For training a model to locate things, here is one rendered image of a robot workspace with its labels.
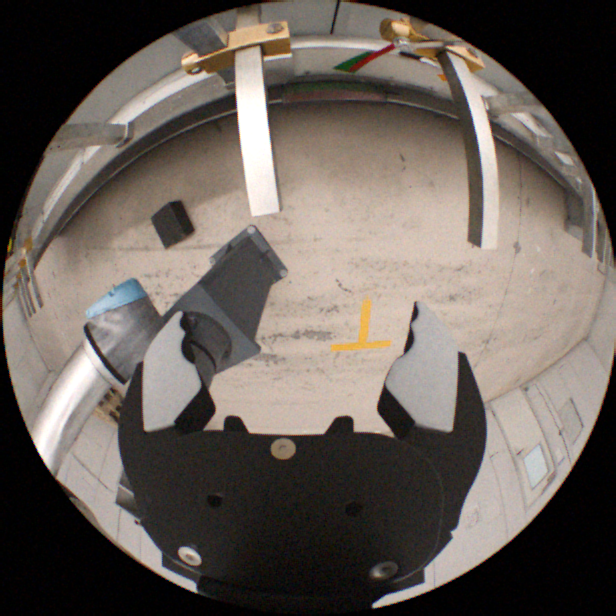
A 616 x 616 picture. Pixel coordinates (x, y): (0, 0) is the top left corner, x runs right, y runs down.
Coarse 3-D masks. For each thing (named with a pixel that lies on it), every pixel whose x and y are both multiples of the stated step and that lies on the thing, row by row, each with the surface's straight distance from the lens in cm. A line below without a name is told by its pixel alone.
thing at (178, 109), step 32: (288, 64) 43; (192, 96) 46; (224, 96) 42; (416, 96) 49; (448, 96) 51; (480, 96) 58; (160, 128) 48; (512, 128) 66; (96, 160) 64; (128, 160) 61; (544, 160) 84; (64, 192) 82; (576, 192) 122; (32, 256) 138
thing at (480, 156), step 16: (448, 64) 34; (464, 64) 35; (448, 80) 33; (464, 80) 32; (464, 96) 30; (464, 112) 30; (480, 112) 30; (464, 128) 30; (480, 128) 29; (464, 144) 30; (480, 144) 28; (480, 160) 27; (480, 176) 27; (496, 176) 29; (480, 192) 27; (496, 192) 29; (480, 208) 27; (496, 208) 29; (480, 224) 27; (496, 224) 29; (480, 240) 28; (496, 240) 29
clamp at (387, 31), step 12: (384, 24) 35; (396, 24) 32; (408, 24) 34; (384, 36) 34; (396, 36) 32; (408, 36) 33; (420, 36) 32; (420, 48) 35; (432, 48) 34; (444, 48) 34; (456, 48) 36; (468, 60) 37; (480, 60) 39
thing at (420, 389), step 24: (432, 312) 12; (408, 336) 10; (432, 336) 10; (408, 360) 8; (432, 360) 9; (456, 360) 9; (384, 384) 7; (408, 384) 7; (432, 384) 8; (456, 384) 8; (384, 408) 8; (408, 408) 7; (432, 408) 7; (408, 432) 7
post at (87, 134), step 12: (60, 132) 43; (72, 132) 44; (84, 132) 45; (96, 132) 47; (108, 132) 49; (120, 132) 51; (132, 132) 53; (60, 144) 44; (72, 144) 45; (84, 144) 47; (96, 144) 50; (108, 144) 52; (120, 144) 53
